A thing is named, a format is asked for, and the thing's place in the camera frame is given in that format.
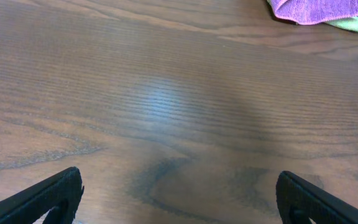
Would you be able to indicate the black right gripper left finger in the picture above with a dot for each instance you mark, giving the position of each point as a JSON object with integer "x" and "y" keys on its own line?
{"x": 56, "y": 197}

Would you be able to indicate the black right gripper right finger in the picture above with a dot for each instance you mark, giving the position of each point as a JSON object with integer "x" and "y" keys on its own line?
{"x": 301, "y": 202}

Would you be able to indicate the purple microfiber cloth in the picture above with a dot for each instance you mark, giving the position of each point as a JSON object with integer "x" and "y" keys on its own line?
{"x": 311, "y": 12}

